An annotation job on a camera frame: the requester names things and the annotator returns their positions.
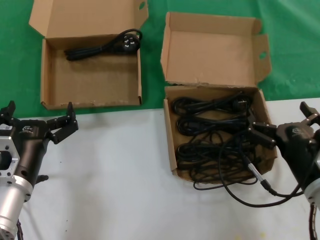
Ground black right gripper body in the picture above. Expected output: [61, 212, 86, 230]
[275, 121, 320, 190]

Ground black cable with silver connector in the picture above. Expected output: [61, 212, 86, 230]
[218, 136, 311, 208]

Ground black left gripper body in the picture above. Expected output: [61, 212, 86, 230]
[11, 118, 54, 188]

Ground open cardboard box torn edge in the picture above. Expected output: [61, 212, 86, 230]
[159, 11, 279, 180]

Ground loose black power cord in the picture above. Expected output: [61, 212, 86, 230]
[192, 174, 260, 191]

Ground black power cord bundle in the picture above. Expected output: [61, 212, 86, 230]
[172, 92, 254, 116]
[175, 115, 251, 138]

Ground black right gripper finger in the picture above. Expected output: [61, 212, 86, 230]
[299, 101, 320, 129]
[247, 116, 279, 151]

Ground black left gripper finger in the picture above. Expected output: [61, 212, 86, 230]
[0, 100, 20, 131]
[46, 101, 80, 145]

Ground black wrist cable chain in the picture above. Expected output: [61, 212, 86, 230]
[308, 202, 320, 240]
[14, 216, 26, 240]

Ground green table cloth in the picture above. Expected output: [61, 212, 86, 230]
[0, 0, 320, 118]

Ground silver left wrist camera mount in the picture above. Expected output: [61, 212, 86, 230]
[0, 136, 21, 186]

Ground black right wrist cable chain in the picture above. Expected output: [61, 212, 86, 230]
[308, 202, 320, 240]

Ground black left wrist cable chain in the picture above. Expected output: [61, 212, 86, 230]
[14, 216, 26, 240]

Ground black cable connector stub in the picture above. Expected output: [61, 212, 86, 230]
[36, 174, 50, 185]

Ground open cardboard box clean flaps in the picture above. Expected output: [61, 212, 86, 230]
[28, 0, 150, 110]

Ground tangled black power cord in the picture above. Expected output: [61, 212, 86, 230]
[176, 134, 263, 179]

